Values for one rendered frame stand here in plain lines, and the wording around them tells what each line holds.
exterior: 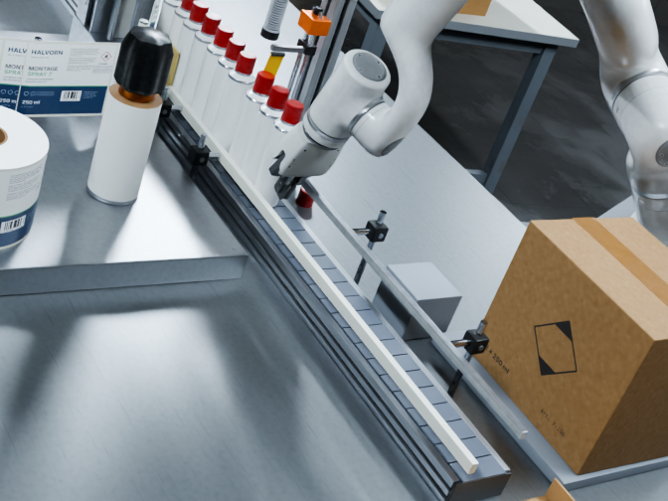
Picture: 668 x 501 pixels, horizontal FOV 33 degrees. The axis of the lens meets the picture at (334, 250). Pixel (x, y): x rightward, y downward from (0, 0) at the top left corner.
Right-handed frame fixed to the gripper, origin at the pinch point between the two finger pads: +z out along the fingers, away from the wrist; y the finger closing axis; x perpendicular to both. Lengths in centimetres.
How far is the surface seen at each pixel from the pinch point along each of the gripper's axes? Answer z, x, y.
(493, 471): -16, 64, -2
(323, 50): -10.3, -23.7, -12.8
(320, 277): -4.6, 22.0, 4.2
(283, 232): -0.1, 9.8, 4.2
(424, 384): -9.9, 45.7, -2.5
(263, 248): 5.7, 9.0, 5.1
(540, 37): 55, -100, -169
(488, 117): 155, -150, -247
